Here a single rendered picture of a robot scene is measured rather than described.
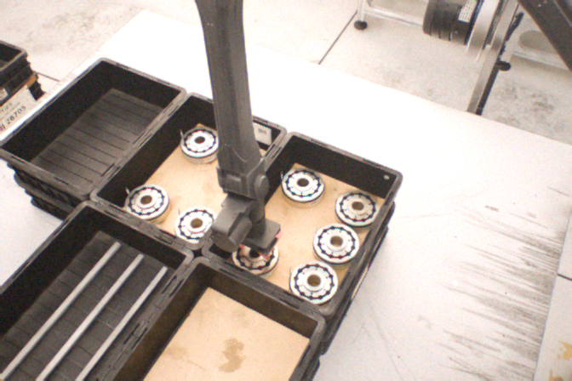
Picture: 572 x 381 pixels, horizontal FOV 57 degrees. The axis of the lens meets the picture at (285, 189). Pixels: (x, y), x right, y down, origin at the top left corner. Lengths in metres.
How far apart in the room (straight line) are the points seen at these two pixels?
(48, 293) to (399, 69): 2.22
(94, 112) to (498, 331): 1.19
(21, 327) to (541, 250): 1.23
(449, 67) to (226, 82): 2.31
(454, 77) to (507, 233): 1.62
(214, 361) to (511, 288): 0.73
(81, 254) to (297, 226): 0.50
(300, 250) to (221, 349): 0.28
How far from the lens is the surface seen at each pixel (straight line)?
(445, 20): 1.30
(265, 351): 1.10
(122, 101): 1.58
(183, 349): 1.12
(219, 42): 0.79
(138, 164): 1.32
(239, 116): 0.85
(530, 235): 1.50
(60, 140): 1.53
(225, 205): 0.96
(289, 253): 1.19
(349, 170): 1.27
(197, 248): 1.10
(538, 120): 2.89
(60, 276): 1.27
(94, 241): 1.29
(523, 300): 1.40
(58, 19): 3.57
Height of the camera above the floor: 1.86
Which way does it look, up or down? 53 degrees down
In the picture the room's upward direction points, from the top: 1 degrees counter-clockwise
